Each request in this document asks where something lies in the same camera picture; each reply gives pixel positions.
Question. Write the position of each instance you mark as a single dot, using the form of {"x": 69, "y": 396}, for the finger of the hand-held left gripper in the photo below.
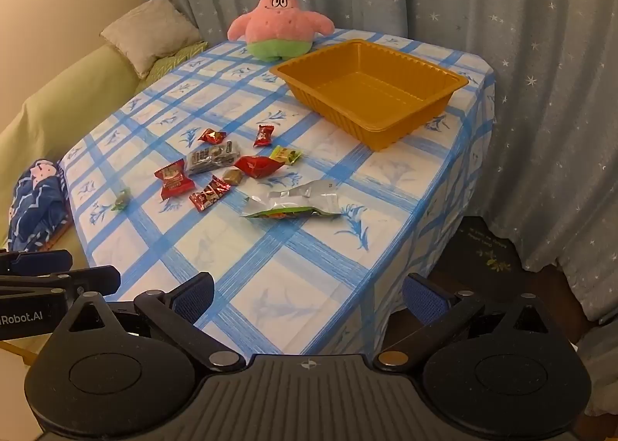
{"x": 41, "y": 258}
{"x": 87, "y": 279}

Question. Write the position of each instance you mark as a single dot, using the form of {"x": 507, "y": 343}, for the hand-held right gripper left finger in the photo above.
{"x": 195, "y": 297}

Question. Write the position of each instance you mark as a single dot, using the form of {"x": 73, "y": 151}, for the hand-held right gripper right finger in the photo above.
{"x": 425, "y": 298}

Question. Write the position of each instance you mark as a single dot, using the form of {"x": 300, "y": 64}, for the small green candy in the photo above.
{"x": 119, "y": 199}

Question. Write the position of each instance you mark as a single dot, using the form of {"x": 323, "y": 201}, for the red brown candy bar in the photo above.
{"x": 209, "y": 194}

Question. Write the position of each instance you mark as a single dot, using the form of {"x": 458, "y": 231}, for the red square snack packet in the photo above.
{"x": 173, "y": 179}

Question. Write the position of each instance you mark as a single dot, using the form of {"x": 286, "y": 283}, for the brown cube candy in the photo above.
{"x": 232, "y": 176}

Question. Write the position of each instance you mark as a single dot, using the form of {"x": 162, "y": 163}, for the silver green snack pouch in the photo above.
{"x": 294, "y": 202}

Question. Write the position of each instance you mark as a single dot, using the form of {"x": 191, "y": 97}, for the clear dark snack packet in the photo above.
{"x": 210, "y": 158}

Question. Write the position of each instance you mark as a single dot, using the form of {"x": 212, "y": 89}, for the red snack pouch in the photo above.
{"x": 254, "y": 166}

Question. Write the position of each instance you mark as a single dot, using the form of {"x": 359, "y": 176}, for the red gold candy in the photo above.
{"x": 212, "y": 135}

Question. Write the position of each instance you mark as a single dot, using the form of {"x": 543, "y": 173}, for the yellow green candy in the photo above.
{"x": 285, "y": 155}

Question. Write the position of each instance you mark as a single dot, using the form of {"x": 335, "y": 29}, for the small red candy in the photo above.
{"x": 264, "y": 135}

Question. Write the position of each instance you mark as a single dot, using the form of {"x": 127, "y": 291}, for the orange plastic tray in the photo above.
{"x": 367, "y": 84}

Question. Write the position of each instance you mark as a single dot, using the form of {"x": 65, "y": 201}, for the blue printed blanket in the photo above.
{"x": 38, "y": 204}

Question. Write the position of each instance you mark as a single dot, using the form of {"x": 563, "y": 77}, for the dark floor mat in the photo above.
{"x": 483, "y": 243}

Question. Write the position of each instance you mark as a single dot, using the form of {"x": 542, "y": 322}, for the blue checked tablecloth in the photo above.
{"x": 289, "y": 252}

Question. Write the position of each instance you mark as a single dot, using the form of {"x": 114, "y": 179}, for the green covered sofa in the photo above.
{"x": 58, "y": 103}

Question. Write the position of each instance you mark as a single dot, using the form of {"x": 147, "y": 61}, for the green patterned cushion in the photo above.
{"x": 178, "y": 57}

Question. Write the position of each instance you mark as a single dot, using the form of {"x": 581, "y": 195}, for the beige cushion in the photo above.
{"x": 149, "y": 30}

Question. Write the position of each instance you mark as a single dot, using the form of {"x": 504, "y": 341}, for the pink starfish plush toy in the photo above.
{"x": 280, "y": 21}

